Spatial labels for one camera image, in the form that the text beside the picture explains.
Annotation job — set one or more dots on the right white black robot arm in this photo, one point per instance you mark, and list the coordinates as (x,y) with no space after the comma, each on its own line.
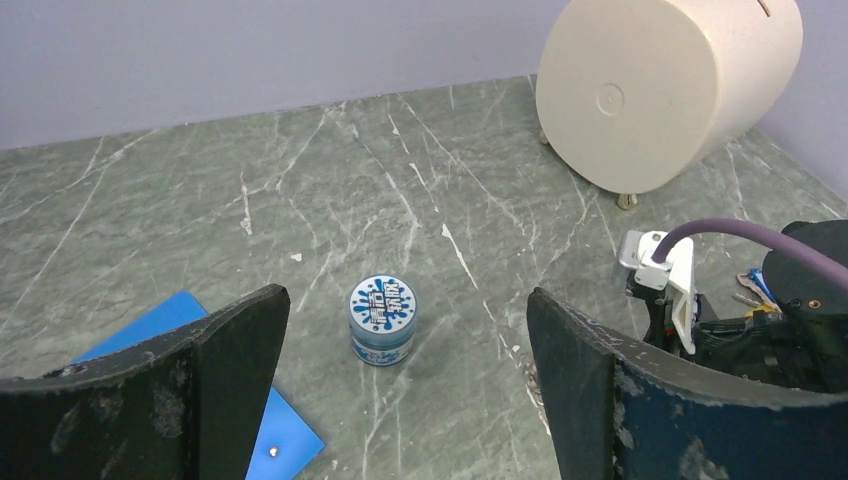
(806,271)

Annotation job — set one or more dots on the blue flat board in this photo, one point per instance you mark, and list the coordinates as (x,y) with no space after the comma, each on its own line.
(285,444)

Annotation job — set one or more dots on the metal key holder plate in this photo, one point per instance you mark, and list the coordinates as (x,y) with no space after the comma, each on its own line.
(757,297)

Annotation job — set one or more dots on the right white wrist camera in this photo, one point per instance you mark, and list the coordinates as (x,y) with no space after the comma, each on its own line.
(667,288)

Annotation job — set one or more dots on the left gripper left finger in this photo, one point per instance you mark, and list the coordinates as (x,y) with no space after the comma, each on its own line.
(184,404)

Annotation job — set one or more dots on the blue key tag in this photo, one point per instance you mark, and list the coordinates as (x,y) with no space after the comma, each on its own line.
(756,275)

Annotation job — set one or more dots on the cream cylindrical container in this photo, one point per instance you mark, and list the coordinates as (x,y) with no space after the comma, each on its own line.
(629,93)

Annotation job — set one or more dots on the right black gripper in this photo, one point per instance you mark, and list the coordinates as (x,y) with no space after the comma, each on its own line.
(763,346)

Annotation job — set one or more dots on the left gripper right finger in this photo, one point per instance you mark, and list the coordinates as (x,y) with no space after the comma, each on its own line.
(618,408)

